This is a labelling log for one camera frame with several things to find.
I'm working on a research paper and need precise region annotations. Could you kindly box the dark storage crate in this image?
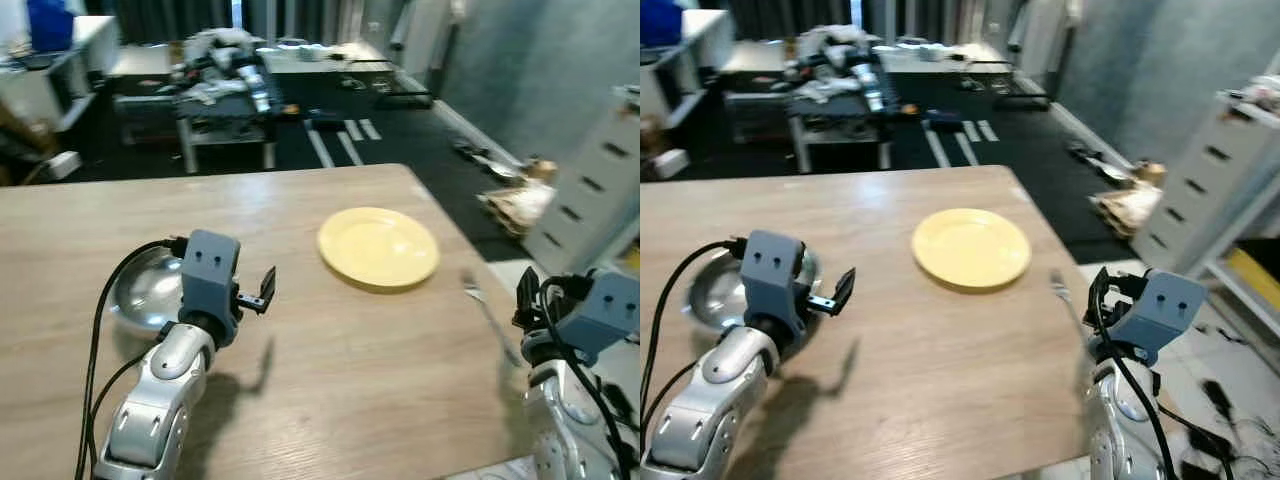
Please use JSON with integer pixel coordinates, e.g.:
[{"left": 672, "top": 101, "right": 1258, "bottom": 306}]
[
  {"left": 115, "top": 95, "right": 181, "bottom": 146},
  {"left": 725, "top": 92, "right": 791, "bottom": 146}
]

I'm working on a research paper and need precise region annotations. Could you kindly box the white drawer cabinet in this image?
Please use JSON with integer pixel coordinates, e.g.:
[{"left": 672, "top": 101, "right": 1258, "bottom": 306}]
[
  {"left": 1135, "top": 88, "right": 1280, "bottom": 279},
  {"left": 522, "top": 85, "right": 641, "bottom": 277}
]

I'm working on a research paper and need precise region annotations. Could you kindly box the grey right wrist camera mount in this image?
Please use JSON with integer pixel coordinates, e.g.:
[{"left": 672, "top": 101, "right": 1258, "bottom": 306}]
[
  {"left": 560, "top": 270, "right": 641, "bottom": 366},
  {"left": 1110, "top": 270, "right": 1208, "bottom": 366}
]

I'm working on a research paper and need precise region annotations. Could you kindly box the cluttered grey work table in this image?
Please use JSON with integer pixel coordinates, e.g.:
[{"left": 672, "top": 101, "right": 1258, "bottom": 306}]
[
  {"left": 785, "top": 25, "right": 896, "bottom": 173},
  {"left": 172, "top": 28, "right": 283, "bottom": 173}
]

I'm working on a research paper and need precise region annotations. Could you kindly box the brown paper bag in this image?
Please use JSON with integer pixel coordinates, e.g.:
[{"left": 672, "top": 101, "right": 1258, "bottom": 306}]
[
  {"left": 478, "top": 158, "right": 559, "bottom": 238},
  {"left": 1090, "top": 160, "right": 1169, "bottom": 239}
]

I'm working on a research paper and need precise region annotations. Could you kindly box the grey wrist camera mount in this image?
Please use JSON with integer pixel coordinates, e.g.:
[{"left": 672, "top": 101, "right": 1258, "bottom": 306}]
[
  {"left": 179, "top": 229, "right": 244, "bottom": 347},
  {"left": 739, "top": 229, "right": 807, "bottom": 347},
  {"left": 1110, "top": 270, "right": 1208, "bottom": 366},
  {"left": 560, "top": 270, "right": 641, "bottom": 366}
]

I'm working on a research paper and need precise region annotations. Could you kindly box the steel fork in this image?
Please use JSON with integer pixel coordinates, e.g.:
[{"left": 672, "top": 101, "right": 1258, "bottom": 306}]
[
  {"left": 1049, "top": 268, "right": 1093, "bottom": 343},
  {"left": 461, "top": 271, "right": 524, "bottom": 369}
]

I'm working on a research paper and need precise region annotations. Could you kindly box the white desk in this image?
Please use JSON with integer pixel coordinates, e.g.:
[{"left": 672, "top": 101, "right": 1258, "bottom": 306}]
[
  {"left": 640, "top": 10, "right": 736, "bottom": 131},
  {"left": 0, "top": 15, "right": 121, "bottom": 136}
]

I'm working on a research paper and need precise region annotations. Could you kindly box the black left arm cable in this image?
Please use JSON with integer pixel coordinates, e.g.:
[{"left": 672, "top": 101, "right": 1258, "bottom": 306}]
[
  {"left": 75, "top": 236, "right": 191, "bottom": 480},
  {"left": 640, "top": 238, "right": 749, "bottom": 446}
]

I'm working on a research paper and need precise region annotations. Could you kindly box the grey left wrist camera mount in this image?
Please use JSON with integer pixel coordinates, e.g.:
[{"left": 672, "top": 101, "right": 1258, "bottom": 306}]
[
  {"left": 739, "top": 229, "right": 807, "bottom": 347},
  {"left": 179, "top": 229, "right": 244, "bottom": 347}
]

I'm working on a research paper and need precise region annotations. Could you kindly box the steel bowl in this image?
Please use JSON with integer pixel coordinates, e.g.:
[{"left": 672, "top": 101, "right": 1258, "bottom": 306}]
[
  {"left": 685, "top": 248, "right": 822, "bottom": 334},
  {"left": 108, "top": 245, "right": 187, "bottom": 332}
]

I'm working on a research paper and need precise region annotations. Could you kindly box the blue container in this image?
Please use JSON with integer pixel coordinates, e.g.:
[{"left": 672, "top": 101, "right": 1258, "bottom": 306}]
[
  {"left": 640, "top": 0, "right": 686, "bottom": 49},
  {"left": 27, "top": 0, "right": 76, "bottom": 53}
]

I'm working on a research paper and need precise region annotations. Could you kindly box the yellow plate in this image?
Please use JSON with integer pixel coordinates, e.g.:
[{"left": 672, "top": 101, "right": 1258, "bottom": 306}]
[
  {"left": 317, "top": 207, "right": 441, "bottom": 292},
  {"left": 911, "top": 208, "right": 1032, "bottom": 292}
]

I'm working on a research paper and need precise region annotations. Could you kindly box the low white table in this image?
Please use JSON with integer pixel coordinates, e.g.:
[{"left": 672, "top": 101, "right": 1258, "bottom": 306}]
[
  {"left": 878, "top": 40, "right": 1011, "bottom": 76},
  {"left": 258, "top": 40, "right": 396, "bottom": 76}
]

